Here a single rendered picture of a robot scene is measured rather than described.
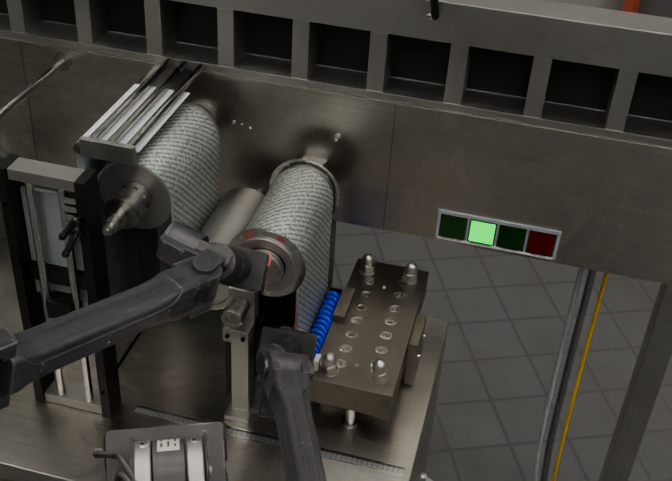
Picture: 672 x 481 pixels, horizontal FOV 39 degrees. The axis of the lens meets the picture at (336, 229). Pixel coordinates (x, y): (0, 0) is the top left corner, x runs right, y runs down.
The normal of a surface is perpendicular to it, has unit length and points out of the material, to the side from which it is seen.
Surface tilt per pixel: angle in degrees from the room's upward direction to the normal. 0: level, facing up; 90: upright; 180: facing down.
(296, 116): 90
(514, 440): 0
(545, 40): 90
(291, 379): 15
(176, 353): 0
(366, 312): 0
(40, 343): 19
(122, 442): 44
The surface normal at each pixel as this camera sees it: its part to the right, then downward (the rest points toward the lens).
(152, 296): 0.29, -0.77
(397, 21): -0.25, 0.54
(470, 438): 0.05, -0.82
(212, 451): 0.15, -0.19
